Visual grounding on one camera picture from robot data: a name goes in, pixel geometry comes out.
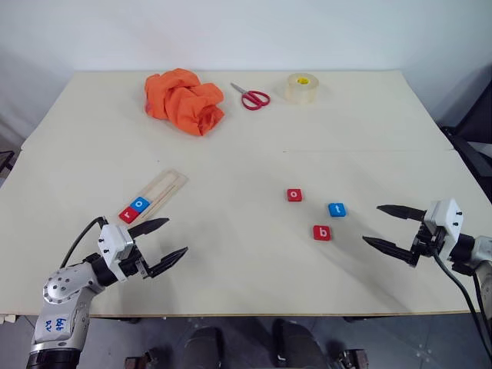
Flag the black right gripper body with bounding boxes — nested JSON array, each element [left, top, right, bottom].
[[409, 221, 443, 268]]

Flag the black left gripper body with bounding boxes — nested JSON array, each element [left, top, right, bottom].
[[117, 234, 155, 281]]

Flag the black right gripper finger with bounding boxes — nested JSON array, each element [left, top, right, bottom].
[[362, 235, 418, 266], [376, 204, 427, 222]]

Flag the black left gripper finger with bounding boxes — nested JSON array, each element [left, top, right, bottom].
[[148, 246, 189, 278], [128, 218, 171, 238]]

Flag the blue tile letter o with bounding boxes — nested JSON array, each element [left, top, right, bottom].
[[129, 196, 151, 214]]

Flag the red tile letter r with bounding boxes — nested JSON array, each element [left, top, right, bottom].
[[118, 206, 139, 225]]

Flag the wooden letter tile rack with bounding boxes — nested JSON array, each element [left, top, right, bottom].
[[116, 168, 190, 226]]

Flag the dark brown foot block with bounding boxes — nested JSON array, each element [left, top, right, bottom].
[[334, 347, 370, 369], [125, 347, 170, 369]]

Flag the crumpled orange cloth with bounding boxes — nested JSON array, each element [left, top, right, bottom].
[[144, 68, 226, 137]]

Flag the dark furniture piece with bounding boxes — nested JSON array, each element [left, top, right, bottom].
[[0, 149, 16, 181]]

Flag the clear packing tape roll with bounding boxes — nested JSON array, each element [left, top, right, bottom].
[[283, 71, 320, 105]]

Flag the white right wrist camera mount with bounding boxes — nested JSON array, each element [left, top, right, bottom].
[[422, 198, 464, 262]]

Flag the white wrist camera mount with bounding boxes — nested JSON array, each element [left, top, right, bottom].
[[422, 198, 464, 262], [98, 224, 135, 282]]

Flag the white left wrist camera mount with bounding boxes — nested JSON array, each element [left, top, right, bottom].
[[98, 224, 135, 282]]

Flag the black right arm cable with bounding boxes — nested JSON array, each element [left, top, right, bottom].
[[432, 245, 492, 349]]

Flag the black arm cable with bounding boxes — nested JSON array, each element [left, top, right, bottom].
[[432, 245, 492, 349], [59, 216, 109, 270]]

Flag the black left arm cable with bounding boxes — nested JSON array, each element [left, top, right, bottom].
[[59, 216, 109, 270]]

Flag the red handled scissors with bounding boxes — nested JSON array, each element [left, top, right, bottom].
[[230, 81, 271, 111]]

